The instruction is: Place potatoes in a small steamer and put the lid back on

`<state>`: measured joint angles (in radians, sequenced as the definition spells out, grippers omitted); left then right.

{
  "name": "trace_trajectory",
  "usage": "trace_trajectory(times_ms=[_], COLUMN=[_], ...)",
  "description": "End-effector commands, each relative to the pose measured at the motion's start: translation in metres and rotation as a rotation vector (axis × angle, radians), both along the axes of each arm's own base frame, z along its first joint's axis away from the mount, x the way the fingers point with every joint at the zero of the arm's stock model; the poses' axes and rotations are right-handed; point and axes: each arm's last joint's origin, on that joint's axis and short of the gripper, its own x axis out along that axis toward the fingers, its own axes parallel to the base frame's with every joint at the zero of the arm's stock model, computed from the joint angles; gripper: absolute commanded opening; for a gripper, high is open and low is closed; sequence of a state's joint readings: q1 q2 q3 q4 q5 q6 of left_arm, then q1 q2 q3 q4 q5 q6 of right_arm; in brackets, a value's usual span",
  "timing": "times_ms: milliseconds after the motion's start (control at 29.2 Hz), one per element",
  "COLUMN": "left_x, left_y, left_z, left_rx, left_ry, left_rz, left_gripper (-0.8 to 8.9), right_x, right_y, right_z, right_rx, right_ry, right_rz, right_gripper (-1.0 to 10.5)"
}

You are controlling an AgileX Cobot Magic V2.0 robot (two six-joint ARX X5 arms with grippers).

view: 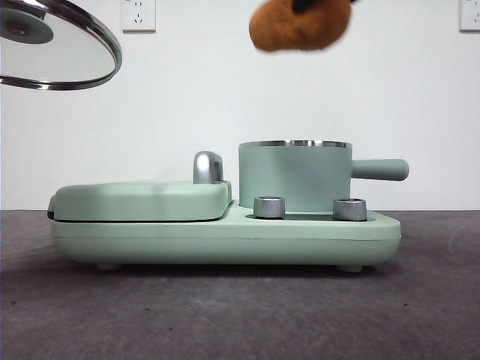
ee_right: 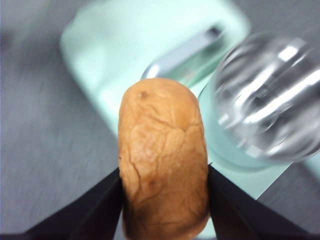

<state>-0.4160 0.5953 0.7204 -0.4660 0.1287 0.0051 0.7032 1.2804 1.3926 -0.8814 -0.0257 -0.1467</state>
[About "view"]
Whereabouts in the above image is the mint green breakfast maker base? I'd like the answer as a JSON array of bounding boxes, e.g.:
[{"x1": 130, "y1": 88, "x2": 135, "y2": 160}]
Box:
[{"x1": 49, "y1": 200, "x2": 402, "y2": 273}]

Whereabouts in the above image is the white wall socket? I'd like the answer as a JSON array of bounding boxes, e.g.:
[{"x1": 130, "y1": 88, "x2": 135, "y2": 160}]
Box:
[
  {"x1": 120, "y1": 0, "x2": 157, "y2": 34},
  {"x1": 459, "y1": 0, "x2": 480, "y2": 33}
]

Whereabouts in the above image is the silver grill cover handle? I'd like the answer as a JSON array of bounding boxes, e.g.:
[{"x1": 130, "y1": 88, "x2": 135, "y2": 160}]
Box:
[{"x1": 192, "y1": 151, "x2": 225, "y2": 185}]

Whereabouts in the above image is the mint green pot with handle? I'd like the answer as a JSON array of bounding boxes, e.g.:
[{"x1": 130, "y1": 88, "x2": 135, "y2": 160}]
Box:
[{"x1": 238, "y1": 139, "x2": 410, "y2": 212}]

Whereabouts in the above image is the brown potato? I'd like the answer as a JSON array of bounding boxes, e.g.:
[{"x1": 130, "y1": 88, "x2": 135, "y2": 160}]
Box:
[{"x1": 249, "y1": 0, "x2": 353, "y2": 53}]

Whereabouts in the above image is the silver control knob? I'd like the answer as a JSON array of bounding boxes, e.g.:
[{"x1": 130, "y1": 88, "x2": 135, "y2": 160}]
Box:
[
  {"x1": 253, "y1": 195, "x2": 286, "y2": 219},
  {"x1": 332, "y1": 197, "x2": 368, "y2": 221}
]

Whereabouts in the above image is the glass lid with green knob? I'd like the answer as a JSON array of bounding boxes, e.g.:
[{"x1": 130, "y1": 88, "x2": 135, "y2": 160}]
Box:
[{"x1": 0, "y1": 0, "x2": 124, "y2": 92}]

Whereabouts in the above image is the mint green grill cover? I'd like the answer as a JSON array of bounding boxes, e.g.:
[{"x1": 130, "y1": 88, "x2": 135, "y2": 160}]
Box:
[{"x1": 46, "y1": 179, "x2": 233, "y2": 223}]

